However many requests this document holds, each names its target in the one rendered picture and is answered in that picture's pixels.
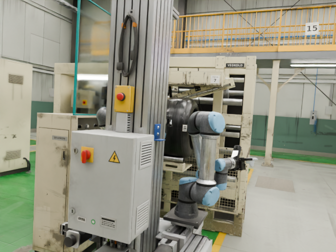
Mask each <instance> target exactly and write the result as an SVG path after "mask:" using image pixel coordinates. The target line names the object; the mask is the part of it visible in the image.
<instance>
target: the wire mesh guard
mask: <svg viewBox="0 0 336 252"><path fill-rule="evenodd" d="M216 149H220V152H221V149H223V150H228V153H229V150H231V152H232V150H233V148H227V147H216ZM240 157H241V158H242V157H243V149H241V155H240ZM241 172H242V171H241V170H240V171H239V177H238V178H239V181H238V191H237V192H238V194H237V197H236V198H237V205H236V213H235V212H233V211H232V212H231V211H226V210H225V209H224V210H220V208H219V206H218V209H214V206H213V208H209V207H208V206H207V207H203V205H201V206H200V203H199V206H197V208H200V209H206V210H212V211H217V212H223V213H228V214H234V215H238V210H239V197H240V185H241ZM161 202H167V203H173V204H177V203H178V202H175V201H169V200H161Z"/></svg>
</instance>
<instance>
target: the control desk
mask: <svg viewBox="0 0 336 252"><path fill-rule="evenodd" d="M84 130H101V128H99V124H98V119H97V117H96V115H73V113H37V127H36V154H35V182H34V210H33V238H32V249H33V250H34V252H92V251H93V250H94V249H96V248H97V242H93V241H91V240H87V241H85V242H84V243H82V244H81V245H80V246H79V247H78V248H74V247H67V246H66V245H65V243H64V239H65V236H64V235H61V233H62V224H63V223H65V222H67V221H68V216H69V193H70V170H71V147H72V131H84Z"/></svg>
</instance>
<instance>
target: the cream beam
mask: <svg viewBox="0 0 336 252"><path fill-rule="evenodd" d="M211 76H220V77H219V83H211ZM225 76H226V75H225V74H224V73H223V72H222V71H177V70H169V76H168V85H174V86H173V87H194V86H200V87H223V86H224V80H225Z"/></svg>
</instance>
